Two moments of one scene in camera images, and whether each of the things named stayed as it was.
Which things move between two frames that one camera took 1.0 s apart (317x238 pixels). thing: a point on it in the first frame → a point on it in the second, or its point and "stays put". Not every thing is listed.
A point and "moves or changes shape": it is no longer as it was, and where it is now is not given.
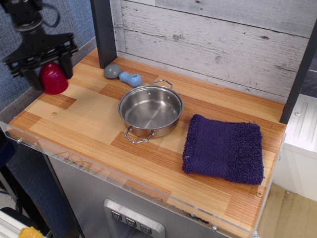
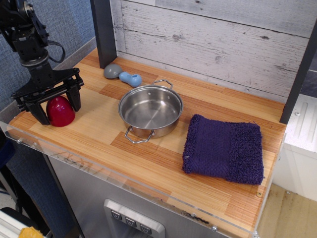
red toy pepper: x=53 y=79 moves or changes shape
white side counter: x=296 y=169 stays put
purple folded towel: x=232 y=151 stays put
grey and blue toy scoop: x=114 y=71 stays put
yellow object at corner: x=30 y=232 stays put
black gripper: x=39 y=48 → x=45 y=83
